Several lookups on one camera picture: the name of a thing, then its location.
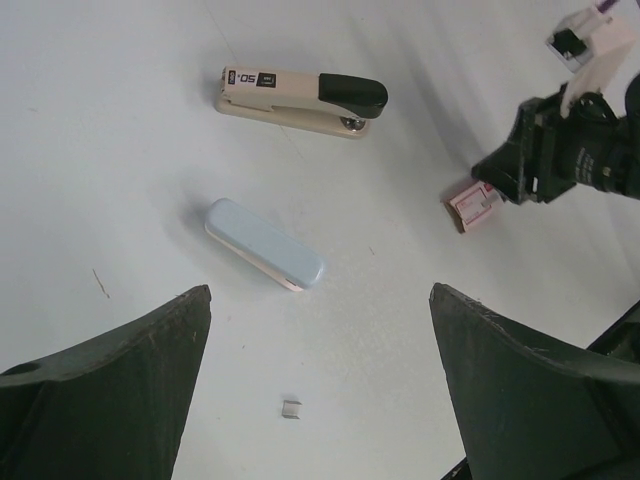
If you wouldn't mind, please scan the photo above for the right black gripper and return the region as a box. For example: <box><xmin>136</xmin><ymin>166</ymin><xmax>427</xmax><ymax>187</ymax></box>
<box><xmin>471</xmin><ymin>77</ymin><xmax>639</xmax><ymax>204</ymax></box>

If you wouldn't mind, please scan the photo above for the beige black stapler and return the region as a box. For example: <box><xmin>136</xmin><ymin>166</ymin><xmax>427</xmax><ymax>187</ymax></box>
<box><xmin>215</xmin><ymin>66</ymin><xmax>389</xmax><ymax>139</ymax></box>

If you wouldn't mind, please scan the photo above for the red white staple box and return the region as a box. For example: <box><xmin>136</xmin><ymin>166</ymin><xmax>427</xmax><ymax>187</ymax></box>
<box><xmin>440</xmin><ymin>177</ymin><xmax>504</xmax><ymax>234</ymax></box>

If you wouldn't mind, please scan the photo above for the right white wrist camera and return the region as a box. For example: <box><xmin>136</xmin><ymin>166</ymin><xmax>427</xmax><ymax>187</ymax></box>
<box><xmin>546</xmin><ymin>1</ymin><xmax>637</xmax><ymax>118</ymax></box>

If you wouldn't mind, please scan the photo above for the small staple strip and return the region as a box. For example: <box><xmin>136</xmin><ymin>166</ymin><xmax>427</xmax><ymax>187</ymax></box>
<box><xmin>281</xmin><ymin>399</ymin><xmax>302</xmax><ymax>420</ymax></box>

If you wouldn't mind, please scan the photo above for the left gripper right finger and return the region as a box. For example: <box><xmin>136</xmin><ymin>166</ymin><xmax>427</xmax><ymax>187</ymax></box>
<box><xmin>429</xmin><ymin>283</ymin><xmax>639</xmax><ymax>479</ymax></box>

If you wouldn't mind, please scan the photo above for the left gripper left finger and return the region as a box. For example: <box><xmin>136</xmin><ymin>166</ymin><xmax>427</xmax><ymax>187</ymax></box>
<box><xmin>1</xmin><ymin>285</ymin><xmax>211</xmax><ymax>479</ymax></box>

